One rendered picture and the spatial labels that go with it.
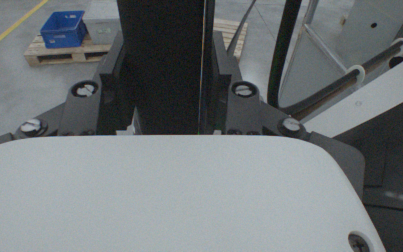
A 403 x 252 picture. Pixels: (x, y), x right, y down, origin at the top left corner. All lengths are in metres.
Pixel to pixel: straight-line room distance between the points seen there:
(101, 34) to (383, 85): 2.92
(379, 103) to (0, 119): 2.73
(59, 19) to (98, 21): 0.88
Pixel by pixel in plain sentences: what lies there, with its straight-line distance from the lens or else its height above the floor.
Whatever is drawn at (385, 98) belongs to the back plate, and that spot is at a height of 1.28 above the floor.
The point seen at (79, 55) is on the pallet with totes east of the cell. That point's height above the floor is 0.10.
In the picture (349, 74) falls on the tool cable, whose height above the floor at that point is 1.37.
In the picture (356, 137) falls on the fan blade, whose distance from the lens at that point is 0.28.
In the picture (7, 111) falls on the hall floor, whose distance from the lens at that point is 2.85.
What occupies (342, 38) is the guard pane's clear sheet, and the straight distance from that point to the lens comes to 1.30.
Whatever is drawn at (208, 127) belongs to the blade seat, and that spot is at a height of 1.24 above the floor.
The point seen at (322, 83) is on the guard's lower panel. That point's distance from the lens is 1.37.
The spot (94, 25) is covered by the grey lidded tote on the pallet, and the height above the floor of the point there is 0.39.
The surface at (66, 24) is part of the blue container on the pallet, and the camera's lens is 3.82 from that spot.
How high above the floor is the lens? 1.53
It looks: 45 degrees down
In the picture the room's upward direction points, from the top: 4 degrees clockwise
